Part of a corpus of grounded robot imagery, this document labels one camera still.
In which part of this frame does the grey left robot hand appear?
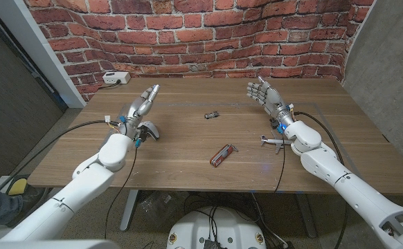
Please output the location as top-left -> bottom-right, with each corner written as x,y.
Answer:
117,84 -> 161,141

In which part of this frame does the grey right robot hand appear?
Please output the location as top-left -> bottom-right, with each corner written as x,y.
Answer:
246,75 -> 294,125

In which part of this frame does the white black game controller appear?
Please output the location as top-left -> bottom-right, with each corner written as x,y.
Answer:
137,120 -> 161,143

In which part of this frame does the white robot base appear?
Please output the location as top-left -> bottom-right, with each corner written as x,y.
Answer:
166,206 -> 267,249

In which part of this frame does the red folding multi-tool screwdriver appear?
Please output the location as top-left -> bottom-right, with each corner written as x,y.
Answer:
209,143 -> 239,168

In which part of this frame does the white power strip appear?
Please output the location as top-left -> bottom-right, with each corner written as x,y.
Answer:
102,71 -> 132,85

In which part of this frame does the white toy airplane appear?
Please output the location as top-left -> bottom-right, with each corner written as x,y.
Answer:
260,131 -> 292,154

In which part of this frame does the red brick printed backdrop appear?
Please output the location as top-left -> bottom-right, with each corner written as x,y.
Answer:
23,0 -> 375,103

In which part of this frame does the clear plastic bag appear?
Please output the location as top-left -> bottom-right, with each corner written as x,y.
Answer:
141,192 -> 185,222

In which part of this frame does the grey table leg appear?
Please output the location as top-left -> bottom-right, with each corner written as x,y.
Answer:
294,193 -> 319,239
119,189 -> 140,232

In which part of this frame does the white yellow foot pedal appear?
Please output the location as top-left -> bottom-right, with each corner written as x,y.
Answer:
0,175 -> 29,196

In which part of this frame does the white robot torso edge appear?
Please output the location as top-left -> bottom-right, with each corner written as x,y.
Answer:
0,239 -> 121,249

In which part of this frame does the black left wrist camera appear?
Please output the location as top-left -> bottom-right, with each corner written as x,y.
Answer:
137,129 -> 150,148

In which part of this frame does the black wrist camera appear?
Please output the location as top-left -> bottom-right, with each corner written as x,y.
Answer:
137,129 -> 150,148
269,117 -> 287,135

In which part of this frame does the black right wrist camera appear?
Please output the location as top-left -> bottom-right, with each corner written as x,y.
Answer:
269,117 -> 287,135

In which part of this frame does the black power strip cable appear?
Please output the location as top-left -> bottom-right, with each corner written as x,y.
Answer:
97,80 -> 121,90

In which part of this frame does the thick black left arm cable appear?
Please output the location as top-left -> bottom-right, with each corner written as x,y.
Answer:
0,119 -> 121,208

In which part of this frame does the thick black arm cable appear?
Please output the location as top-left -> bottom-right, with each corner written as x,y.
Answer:
0,119 -> 121,208
293,111 -> 350,249

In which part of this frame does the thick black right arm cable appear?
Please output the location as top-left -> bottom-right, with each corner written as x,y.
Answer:
293,111 -> 350,249

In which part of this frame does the thin black right camera cable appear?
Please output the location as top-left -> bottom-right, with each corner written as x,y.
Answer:
274,143 -> 286,193

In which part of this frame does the thin black camera cable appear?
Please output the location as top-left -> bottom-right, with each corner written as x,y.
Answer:
104,145 -> 138,239
274,143 -> 286,193

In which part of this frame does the thin black left camera cable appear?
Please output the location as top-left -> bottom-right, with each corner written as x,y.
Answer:
104,145 -> 138,239

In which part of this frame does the white door frame post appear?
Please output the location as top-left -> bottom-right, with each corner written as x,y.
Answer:
0,0 -> 87,109

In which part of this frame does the black floor cable bundle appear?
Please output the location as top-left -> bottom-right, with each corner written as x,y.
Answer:
183,192 -> 258,224

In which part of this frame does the white floor cable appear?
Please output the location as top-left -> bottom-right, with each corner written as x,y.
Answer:
251,192 -> 287,247

